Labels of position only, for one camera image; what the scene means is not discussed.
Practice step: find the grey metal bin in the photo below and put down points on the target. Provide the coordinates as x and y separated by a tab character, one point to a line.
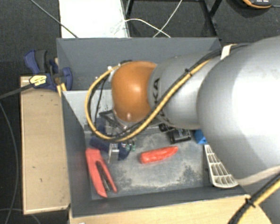
158	176

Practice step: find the dark blue cylinder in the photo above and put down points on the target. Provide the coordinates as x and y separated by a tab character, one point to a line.
99	144

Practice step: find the red toy chili pepper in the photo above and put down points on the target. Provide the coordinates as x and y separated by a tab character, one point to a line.
158	154

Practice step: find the blue block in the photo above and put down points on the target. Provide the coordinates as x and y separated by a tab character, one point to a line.
200	137

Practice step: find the white plastic grid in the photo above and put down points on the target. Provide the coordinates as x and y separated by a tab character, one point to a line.
218	170

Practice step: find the pale grey metal gripper finger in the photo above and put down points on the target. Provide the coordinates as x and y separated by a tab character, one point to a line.
113	150

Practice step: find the pale wood board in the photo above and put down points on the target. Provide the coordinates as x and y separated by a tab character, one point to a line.
44	150

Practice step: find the black box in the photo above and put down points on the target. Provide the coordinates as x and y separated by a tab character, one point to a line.
179	135

